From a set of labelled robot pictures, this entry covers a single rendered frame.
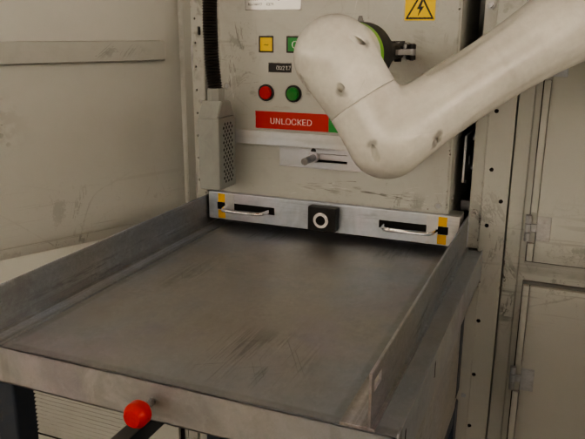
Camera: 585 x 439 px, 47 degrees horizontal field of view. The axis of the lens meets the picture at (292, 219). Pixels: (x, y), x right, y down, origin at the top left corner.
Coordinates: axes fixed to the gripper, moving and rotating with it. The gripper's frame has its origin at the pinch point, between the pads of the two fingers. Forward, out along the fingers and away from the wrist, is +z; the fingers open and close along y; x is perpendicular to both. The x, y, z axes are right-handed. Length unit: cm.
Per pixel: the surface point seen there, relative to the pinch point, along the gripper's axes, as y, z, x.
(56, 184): -63, -19, -26
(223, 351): -10, -50, -38
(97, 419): -79, 6, -98
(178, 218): -41, -9, -34
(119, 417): -72, 6, -96
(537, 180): 26.0, 5.4, -23.0
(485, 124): 15.7, 7.9, -13.7
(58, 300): -42, -45, -38
